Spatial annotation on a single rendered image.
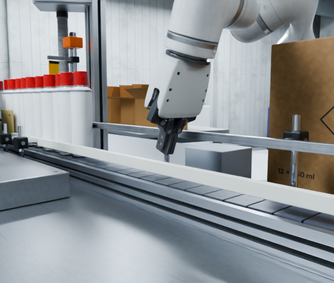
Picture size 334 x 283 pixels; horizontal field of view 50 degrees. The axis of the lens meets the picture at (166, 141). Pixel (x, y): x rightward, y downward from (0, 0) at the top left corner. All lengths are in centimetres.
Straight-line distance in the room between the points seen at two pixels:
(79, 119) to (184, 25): 41
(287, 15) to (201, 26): 44
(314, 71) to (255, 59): 715
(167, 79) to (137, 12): 578
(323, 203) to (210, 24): 30
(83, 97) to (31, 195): 29
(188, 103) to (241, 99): 692
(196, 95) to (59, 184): 31
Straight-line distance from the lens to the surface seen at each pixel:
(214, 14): 56
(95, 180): 74
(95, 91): 107
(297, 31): 99
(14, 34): 552
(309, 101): 66
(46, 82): 101
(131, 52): 616
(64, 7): 115
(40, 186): 69
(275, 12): 95
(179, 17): 56
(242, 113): 754
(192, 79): 58
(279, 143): 53
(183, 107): 59
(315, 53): 67
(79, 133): 87
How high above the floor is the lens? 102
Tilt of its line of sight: 7 degrees down
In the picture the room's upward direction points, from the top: straight up
